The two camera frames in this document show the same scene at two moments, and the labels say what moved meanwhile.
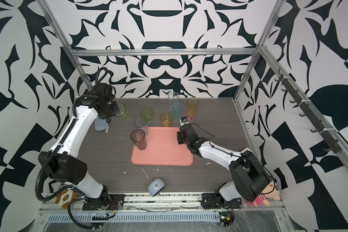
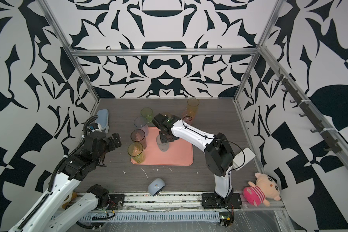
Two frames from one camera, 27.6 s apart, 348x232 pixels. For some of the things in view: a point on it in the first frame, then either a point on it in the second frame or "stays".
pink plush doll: x=272 y=191 stays
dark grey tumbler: x=138 y=136 stays
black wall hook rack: x=332 y=140 stays
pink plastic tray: x=163 y=149 stays
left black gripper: x=116 y=110 → x=111 y=144
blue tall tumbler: x=141 y=123 stays
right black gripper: x=180 y=136 → x=163 y=139
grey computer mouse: x=155 y=186 stays
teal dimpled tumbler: x=178 y=108 → x=163 y=147
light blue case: x=101 y=124 stays
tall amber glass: x=193 y=103 stays
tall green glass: x=123 y=114 → x=135 y=150
